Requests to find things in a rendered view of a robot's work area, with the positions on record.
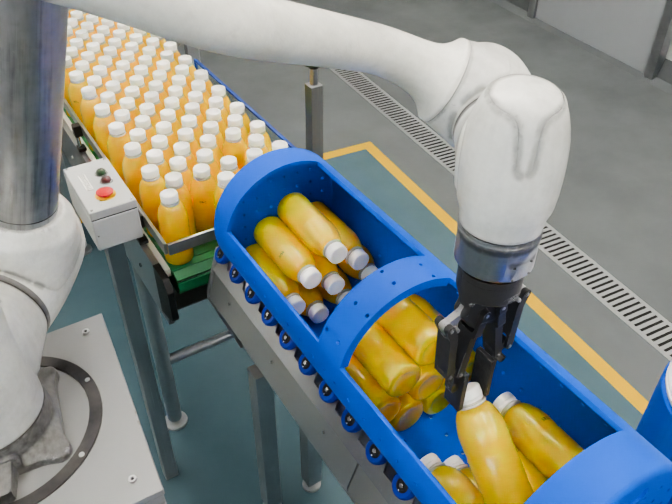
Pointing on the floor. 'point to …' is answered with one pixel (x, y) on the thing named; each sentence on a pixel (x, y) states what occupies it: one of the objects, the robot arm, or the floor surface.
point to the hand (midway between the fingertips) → (469, 379)
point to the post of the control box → (121, 276)
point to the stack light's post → (314, 118)
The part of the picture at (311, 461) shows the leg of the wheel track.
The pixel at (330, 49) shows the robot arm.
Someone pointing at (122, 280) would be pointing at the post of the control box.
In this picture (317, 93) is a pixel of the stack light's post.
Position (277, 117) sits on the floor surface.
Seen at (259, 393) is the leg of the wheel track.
